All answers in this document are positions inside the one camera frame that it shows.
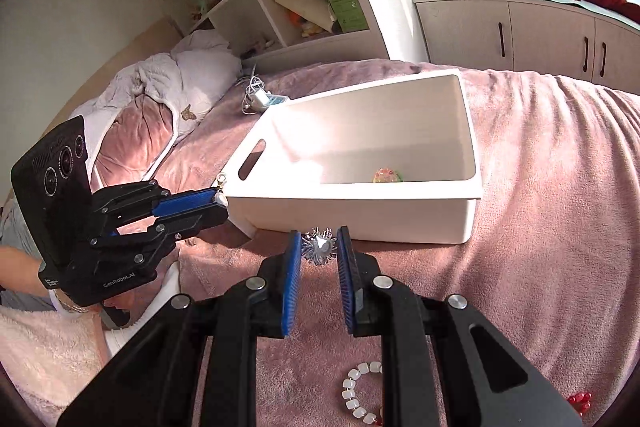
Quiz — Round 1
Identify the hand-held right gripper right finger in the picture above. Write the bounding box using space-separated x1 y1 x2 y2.
336 227 584 427

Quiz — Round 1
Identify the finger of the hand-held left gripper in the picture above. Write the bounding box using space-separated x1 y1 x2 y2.
92 179 227 229
90 206 229 269

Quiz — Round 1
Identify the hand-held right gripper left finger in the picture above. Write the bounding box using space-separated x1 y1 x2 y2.
57 230 303 427

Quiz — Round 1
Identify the silver spiky brooch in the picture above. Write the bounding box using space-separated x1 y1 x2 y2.
301 227 337 266

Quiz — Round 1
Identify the white plastic storage box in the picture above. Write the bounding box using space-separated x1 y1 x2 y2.
222 68 484 244

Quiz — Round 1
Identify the person's left forearm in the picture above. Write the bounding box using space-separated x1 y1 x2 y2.
0 247 68 305

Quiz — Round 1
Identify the pink velvet pillow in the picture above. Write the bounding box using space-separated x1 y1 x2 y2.
92 96 177 188

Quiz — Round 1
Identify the white crumpled duvet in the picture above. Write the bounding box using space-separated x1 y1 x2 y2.
70 29 244 168

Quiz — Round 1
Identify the light pink fluffy blanket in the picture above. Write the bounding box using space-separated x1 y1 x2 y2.
0 306 112 410

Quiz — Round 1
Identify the pink plush bed blanket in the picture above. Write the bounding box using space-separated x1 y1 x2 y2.
70 57 640 427

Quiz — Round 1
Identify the orange toy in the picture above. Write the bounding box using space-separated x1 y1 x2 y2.
287 9 326 38

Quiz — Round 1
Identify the cream plastic jug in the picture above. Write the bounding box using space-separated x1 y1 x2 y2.
271 0 337 34

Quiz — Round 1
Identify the green cardboard box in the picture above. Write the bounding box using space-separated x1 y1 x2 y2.
327 0 370 34

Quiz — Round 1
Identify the white window cabinet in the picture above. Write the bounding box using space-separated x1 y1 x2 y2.
412 0 640 96

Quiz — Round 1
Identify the metal wrist bracelet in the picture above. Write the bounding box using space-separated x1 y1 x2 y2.
54 289 91 314

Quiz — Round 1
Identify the white bead bracelet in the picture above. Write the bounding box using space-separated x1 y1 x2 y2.
341 359 385 426

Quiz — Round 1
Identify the colourful translucent bracelet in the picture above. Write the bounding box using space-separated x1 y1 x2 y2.
371 166 405 184

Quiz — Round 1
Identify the white charger with cable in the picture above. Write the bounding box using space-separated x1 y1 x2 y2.
243 63 289 114

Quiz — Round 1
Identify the red bead bracelet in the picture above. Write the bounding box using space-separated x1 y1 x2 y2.
566 390 594 417

